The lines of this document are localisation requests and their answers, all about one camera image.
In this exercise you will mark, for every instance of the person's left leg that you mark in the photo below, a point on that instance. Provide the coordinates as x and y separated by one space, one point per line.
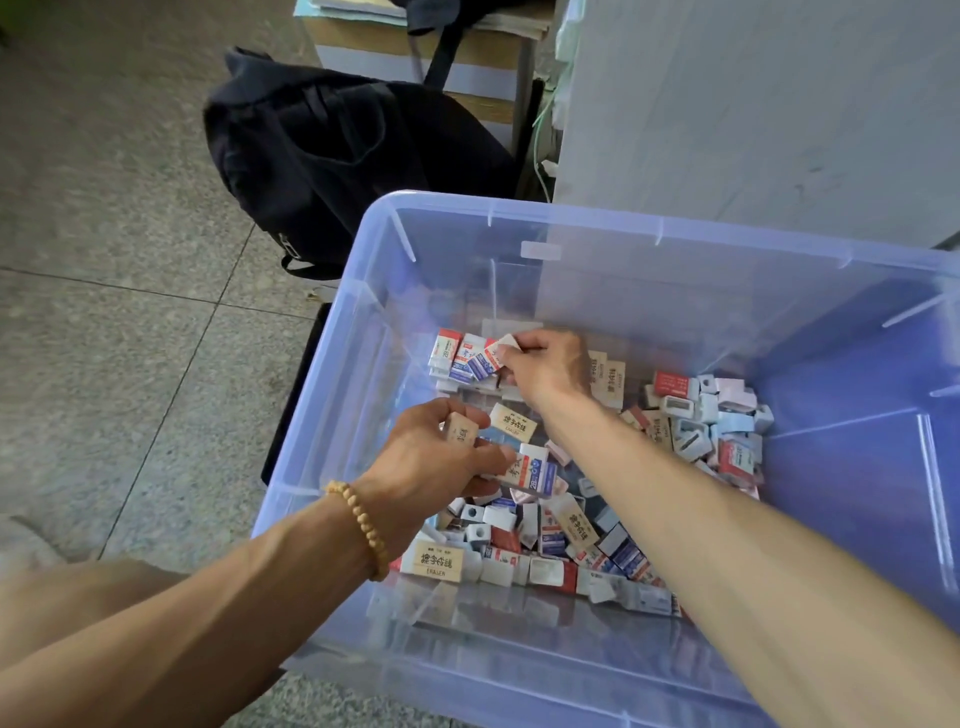
60 600

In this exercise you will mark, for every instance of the white cabinet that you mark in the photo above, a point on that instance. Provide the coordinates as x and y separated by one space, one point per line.
750 105

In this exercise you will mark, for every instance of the person's left forearm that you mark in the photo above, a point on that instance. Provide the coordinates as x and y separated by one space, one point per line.
180 645

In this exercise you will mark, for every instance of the person's right forearm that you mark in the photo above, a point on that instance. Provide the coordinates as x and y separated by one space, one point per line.
750 585

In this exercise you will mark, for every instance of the person's right hand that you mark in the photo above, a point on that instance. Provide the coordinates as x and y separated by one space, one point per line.
543 368

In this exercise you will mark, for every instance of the person's left hand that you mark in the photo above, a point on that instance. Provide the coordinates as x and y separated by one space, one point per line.
428 473

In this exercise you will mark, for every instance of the tan label eraser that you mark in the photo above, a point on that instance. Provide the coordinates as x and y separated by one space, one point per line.
462 429

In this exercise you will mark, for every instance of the pile of boxed erasers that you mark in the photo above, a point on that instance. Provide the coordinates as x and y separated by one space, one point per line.
600 525

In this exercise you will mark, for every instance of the cardboard box with papers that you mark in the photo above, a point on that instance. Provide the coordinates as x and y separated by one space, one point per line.
390 68

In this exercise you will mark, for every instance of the stack of paper sheets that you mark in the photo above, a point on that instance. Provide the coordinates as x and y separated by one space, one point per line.
360 12

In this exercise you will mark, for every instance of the black backpack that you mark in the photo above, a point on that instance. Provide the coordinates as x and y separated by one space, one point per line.
345 158

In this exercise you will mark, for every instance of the clear plastic storage bin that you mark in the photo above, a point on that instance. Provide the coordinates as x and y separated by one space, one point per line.
855 435

